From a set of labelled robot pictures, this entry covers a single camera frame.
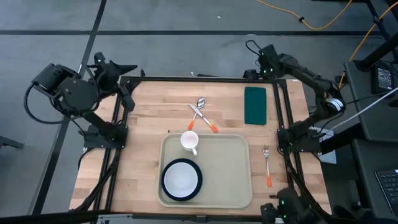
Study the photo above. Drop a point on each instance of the black keyboard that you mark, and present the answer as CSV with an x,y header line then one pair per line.
x,y
388,186

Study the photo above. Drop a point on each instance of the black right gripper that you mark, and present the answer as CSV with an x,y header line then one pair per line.
x,y
270,62

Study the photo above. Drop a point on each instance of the white ceramic mug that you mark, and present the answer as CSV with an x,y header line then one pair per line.
x,y
189,140

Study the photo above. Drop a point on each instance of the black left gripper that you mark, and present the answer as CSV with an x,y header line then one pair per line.
x,y
107,74

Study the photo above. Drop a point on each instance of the black device with green lights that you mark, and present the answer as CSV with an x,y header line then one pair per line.
x,y
292,205

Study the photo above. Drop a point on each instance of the white ribbed ceramic bowl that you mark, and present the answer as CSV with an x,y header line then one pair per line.
x,y
181,180

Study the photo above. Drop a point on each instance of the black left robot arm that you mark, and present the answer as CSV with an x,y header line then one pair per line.
x,y
77,93

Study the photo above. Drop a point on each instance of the beige plastic serving tray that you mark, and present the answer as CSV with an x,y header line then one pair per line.
x,y
224,174

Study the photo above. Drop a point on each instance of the grey side desk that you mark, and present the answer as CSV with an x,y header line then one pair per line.
x,y
373,193
373,118

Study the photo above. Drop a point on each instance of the black power adapter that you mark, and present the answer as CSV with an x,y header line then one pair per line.
x,y
383,79

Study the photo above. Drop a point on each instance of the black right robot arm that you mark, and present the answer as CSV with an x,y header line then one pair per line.
x,y
311,81

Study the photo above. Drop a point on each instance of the black stand leg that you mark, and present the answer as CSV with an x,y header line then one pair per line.
x,y
377,51

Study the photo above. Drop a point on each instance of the dark green cloth napkin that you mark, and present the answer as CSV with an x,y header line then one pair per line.
x,y
255,105

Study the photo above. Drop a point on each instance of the dark navy plate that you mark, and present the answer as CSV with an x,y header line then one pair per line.
x,y
200,180

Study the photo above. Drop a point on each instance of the black aluminium table frame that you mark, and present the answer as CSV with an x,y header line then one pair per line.
x,y
202,79

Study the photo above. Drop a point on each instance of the white paper sheet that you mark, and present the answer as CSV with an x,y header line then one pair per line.
x,y
329,155

